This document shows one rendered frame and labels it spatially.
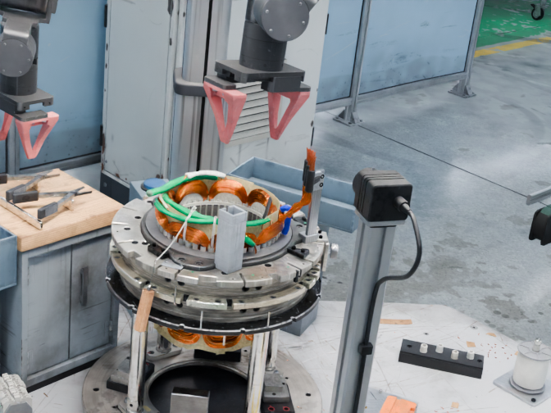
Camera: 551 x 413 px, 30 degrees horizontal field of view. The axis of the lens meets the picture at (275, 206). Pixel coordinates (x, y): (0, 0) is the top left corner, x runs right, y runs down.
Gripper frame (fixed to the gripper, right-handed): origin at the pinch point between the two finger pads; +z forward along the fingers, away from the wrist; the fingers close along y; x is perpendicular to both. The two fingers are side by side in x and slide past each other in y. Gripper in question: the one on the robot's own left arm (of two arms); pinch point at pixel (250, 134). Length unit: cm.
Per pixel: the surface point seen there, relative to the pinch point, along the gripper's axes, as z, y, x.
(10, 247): 26.2, -17.2, 30.6
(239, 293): 23.7, 2.8, 0.8
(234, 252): 17.8, 2.0, 1.9
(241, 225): 13.8, 2.3, 1.8
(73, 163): 99, 120, 252
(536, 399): 47, 61, -14
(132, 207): 20.1, 0.6, 26.2
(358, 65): 65, 289, 267
